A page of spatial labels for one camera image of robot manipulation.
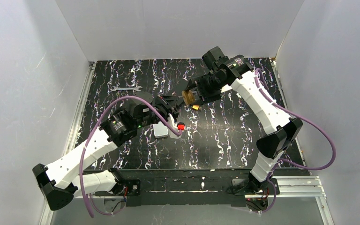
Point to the large brass padlock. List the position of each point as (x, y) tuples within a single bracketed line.
[(188, 97)]

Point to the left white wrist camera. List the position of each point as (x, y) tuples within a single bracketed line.
[(176, 127)]

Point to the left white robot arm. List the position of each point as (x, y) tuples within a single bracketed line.
[(64, 179)]

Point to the white rectangular box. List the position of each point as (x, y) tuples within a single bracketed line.
[(160, 130)]

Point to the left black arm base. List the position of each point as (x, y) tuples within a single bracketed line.
[(121, 193)]

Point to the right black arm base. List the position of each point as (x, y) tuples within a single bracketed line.
[(259, 197)]

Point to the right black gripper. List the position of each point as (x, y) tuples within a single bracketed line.
[(197, 89)]

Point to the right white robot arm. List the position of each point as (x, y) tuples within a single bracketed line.
[(236, 74)]

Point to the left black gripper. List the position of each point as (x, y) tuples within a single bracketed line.
[(166, 105)]

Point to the aluminium frame rail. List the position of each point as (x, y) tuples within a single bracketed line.
[(208, 188)]

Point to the silver open-end wrench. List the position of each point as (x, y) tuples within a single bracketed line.
[(136, 88)]

